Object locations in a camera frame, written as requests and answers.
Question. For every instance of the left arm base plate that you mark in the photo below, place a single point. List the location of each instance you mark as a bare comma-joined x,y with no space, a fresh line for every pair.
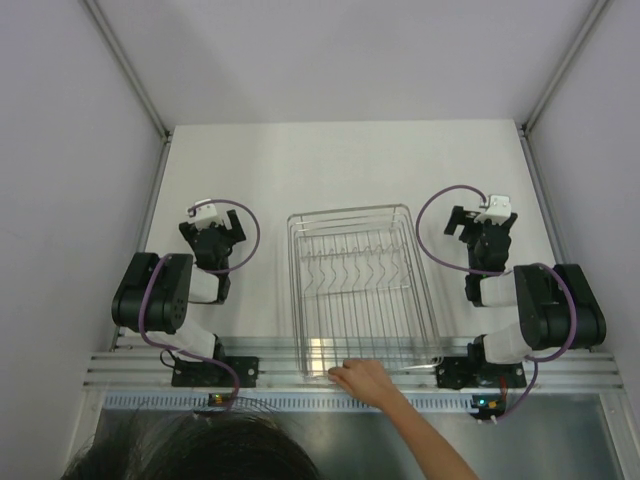
197,374

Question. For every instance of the right frame post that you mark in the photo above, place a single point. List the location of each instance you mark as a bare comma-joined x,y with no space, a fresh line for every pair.
578,42

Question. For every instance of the white slotted cable duct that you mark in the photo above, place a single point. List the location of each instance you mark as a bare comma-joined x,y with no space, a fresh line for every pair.
287,402

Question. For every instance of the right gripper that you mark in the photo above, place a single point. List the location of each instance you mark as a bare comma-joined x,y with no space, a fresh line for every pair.
466,218

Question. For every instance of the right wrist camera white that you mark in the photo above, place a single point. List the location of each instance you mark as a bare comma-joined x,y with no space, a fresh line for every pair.
496,209

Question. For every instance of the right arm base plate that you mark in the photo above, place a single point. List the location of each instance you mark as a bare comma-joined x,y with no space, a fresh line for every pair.
457,373

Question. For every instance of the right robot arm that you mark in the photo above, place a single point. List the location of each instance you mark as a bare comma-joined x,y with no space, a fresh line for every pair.
556,306

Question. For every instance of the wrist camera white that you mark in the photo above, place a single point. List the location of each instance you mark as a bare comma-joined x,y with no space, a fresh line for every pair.
496,209
204,215

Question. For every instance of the metal wire dish rack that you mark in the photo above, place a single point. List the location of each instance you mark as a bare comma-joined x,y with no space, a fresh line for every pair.
359,290

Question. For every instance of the left frame post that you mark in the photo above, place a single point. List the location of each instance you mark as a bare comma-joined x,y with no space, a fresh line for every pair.
116,49

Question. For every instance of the aluminium mounting rail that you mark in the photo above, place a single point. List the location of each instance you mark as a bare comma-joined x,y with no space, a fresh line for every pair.
133,365

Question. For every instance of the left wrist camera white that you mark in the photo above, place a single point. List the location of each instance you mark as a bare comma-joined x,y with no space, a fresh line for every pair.
204,215

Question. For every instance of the person's forearm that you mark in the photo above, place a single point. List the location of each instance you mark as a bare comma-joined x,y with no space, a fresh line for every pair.
435,456

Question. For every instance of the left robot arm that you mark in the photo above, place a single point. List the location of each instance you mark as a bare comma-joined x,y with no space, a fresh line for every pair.
154,294

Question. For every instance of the person's hand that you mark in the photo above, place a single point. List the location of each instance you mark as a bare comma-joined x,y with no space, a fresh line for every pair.
365,380

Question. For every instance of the frame post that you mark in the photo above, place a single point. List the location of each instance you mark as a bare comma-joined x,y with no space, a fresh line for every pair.
578,42
116,49

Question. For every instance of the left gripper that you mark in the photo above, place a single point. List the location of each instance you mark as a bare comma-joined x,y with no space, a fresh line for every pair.
234,235

